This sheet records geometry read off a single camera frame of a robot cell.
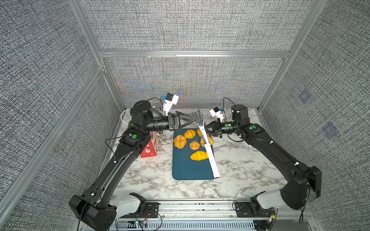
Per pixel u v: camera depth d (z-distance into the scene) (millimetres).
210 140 964
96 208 368
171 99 540
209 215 732
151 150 892
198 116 572
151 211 731
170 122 497
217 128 627
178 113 499
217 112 699
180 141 969
